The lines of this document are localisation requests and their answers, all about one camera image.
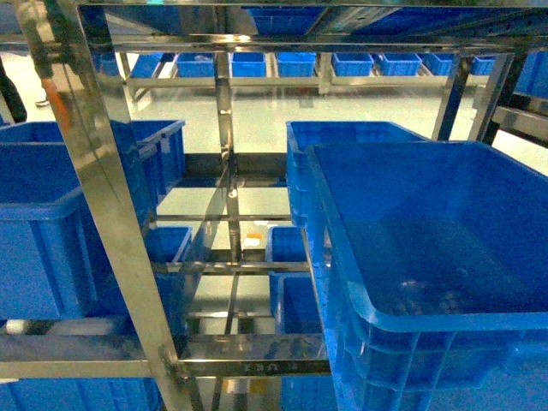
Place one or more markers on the blue bin left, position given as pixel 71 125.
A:
pixel 53 263

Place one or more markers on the steel rack frame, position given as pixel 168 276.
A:
pixel 62 36

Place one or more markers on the blue bin behind front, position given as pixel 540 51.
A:
pixel 301 135

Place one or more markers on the large blue bin front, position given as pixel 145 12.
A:
pixel 430 260

